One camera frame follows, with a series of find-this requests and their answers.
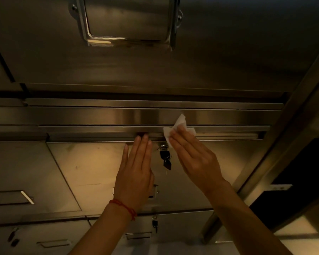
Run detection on person's left hand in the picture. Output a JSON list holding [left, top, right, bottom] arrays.
[[113, 134, 155, 211]]

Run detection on person's right hand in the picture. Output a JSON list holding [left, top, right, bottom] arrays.
[[168, 125, 228, 196]]

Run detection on white tissue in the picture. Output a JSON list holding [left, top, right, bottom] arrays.
[[163, 114, 197, 148]]

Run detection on person's right forearm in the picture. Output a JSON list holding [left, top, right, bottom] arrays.
[[206, 180, 293, 255]]

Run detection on person's left forearm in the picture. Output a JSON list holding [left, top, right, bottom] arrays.
[[69, 200, 136, 255]]

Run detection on black keys in lock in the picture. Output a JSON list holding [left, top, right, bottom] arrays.
[[158, 144, 173, 171]]

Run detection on wide steel drawer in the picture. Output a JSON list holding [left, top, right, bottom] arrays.
[[46, 140, 267, 216]]

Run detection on low steel drawer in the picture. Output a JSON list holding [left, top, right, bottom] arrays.
[[0, 220, 91, 255], [88, 210, 214, 255]]

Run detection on steel cabinet door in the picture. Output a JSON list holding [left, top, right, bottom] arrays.
[[0, 0, 319, 97]]

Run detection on small white label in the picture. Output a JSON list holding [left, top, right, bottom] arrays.
[[269, 184, 293, 191]]

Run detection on dark key pair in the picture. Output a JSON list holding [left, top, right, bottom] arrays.
[[7, 227, 20, 248]]

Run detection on red string bracelet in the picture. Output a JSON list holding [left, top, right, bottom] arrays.
[[109, 199, 138, 221]]

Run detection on steel drawer with recessed handle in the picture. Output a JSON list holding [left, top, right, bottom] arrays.
[[0, 141, 82, 225]]

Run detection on steel post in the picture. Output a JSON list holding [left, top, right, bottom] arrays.
[[201, 37, 319, 243]]

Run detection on recessed steel door handle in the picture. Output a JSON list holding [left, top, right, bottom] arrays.
[[69, 0, 184, 51]]

